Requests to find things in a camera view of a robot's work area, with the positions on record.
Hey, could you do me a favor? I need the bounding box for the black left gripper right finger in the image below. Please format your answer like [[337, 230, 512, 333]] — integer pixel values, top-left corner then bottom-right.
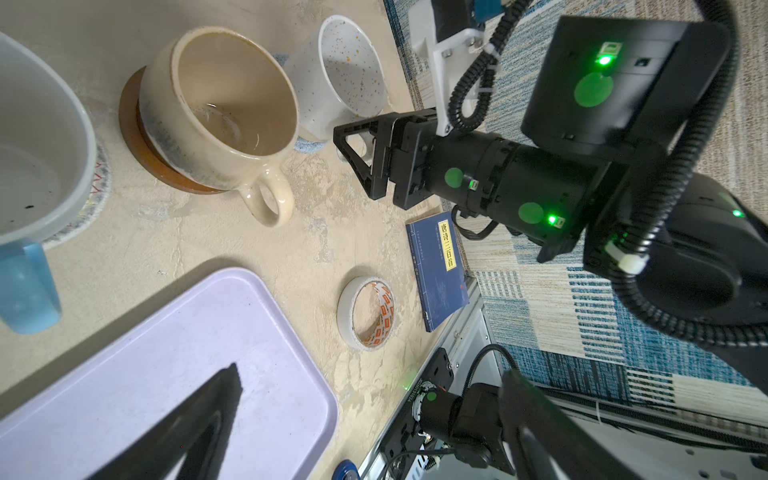
[[500, 370, 638, 479]]

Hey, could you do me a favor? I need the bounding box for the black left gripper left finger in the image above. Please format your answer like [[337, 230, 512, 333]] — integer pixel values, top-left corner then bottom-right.
[[90, 364, 243, 479]]

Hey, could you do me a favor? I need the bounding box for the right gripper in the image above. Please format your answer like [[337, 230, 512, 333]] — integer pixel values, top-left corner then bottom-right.
[[333, 110, 600, 246]]

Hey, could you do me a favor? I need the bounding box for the beige mug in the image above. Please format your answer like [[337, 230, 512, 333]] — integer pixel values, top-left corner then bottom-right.
[[138, 26, 299, 227]]

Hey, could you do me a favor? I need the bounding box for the multicolour braided round coaster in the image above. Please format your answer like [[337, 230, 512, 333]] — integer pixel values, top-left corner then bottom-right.
[[42, 141, 113, 251]]

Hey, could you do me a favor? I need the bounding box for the white mug blue handle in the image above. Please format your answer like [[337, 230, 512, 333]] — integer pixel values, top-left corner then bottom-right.
[[1, 35, 97, 334]]

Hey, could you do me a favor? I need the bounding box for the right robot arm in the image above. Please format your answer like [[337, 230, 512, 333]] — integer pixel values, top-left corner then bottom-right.
[[332, 1, 767, 390]]

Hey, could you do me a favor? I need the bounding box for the lilac plastic tray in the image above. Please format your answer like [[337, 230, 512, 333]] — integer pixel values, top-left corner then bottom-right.
[[1, 268, 339, 479]]

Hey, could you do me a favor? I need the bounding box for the dark blue booklet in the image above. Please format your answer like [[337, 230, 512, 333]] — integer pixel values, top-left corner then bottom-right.
[[406, 212, 469, 332]]

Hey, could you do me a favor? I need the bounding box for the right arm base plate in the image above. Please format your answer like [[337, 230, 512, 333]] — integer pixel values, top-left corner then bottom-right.
[[380, 347, 454, 460]]

